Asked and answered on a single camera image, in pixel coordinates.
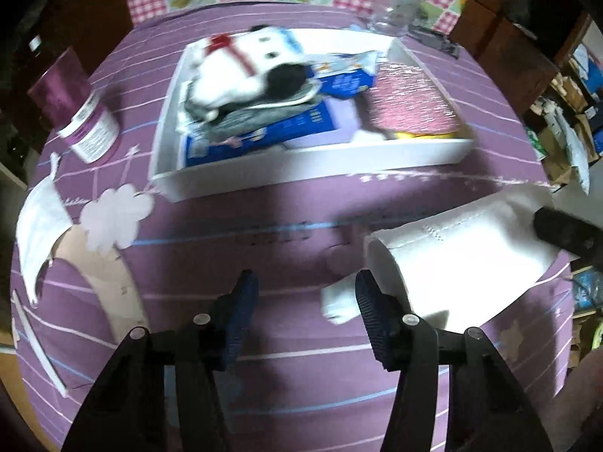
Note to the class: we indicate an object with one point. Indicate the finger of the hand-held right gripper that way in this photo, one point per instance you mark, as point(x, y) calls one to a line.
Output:
point(565, 233)

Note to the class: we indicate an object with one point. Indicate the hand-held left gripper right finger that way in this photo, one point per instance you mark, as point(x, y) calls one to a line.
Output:
point(374, 325)

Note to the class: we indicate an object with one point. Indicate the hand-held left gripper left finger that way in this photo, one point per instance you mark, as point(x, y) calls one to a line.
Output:
point(240, 320)

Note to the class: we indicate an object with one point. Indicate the white paper bag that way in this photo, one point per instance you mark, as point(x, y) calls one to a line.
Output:
point(461, 263)

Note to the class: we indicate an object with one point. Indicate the white cardboard box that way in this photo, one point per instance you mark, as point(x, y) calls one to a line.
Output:
point(306, 167)

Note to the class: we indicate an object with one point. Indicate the yellow tissue packet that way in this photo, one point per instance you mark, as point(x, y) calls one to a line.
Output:
point(424, 134)

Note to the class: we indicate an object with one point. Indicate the grey plaid cloth pouch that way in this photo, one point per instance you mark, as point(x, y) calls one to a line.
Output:
point(249, 117)

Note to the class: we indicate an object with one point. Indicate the pink glitter sponge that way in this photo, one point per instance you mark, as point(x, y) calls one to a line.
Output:
point(410, 99)

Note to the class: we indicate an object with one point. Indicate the blue plastic bag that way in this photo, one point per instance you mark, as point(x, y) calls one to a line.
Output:
point(306, 125)

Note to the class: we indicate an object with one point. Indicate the blue labelled packet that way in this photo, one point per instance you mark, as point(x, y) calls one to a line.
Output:
point(346, 82)

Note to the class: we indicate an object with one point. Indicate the white plush toy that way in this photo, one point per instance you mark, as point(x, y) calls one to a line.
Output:
point(231, 75)

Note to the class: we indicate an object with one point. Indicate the purple printed tablecloth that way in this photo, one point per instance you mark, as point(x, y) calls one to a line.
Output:
point(235, 226)

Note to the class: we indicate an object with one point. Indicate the cluttered storage shelf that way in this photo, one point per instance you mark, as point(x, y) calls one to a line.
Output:
point(565, 127)

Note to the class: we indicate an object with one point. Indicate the dark wooden cabinet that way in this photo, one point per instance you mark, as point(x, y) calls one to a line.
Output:
point(509, 33)
point(56, 9)

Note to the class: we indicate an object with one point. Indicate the black small device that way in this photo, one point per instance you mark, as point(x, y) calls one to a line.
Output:
point(438, 40)

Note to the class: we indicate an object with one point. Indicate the clear glass cup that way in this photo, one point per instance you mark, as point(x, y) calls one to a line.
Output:
point(395, 14)

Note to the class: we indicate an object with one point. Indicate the purple labelled bottle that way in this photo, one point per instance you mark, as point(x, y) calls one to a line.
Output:
point(61, 89)

